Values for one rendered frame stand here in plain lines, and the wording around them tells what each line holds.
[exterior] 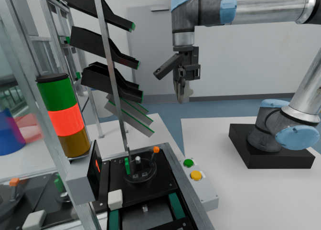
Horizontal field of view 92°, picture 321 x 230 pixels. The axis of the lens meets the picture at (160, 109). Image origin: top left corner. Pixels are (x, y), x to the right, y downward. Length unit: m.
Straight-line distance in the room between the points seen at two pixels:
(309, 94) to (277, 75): 3.77
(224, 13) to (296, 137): 0.49
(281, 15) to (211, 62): 3.14
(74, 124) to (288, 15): 0.74
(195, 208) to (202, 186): 0.09
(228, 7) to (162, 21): 3.13
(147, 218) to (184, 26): 0.64
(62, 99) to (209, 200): 0.53
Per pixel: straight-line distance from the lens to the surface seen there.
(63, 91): 0.31
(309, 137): 0.75
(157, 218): 0.63
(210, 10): 0.56
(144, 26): 3.69
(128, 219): 0.65
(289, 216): 0.81
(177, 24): 0.56
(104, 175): 0.73
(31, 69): 0.32
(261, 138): 0.89
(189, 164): 0.71
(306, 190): 0.93
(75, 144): 0.34
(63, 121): 0.32
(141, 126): 0.81
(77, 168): 0.36
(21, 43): 0.32
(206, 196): 0.63
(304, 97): 0.71
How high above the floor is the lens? 1.46
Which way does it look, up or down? 24 degrees down
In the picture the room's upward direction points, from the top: 4 degrees counter-clockwise
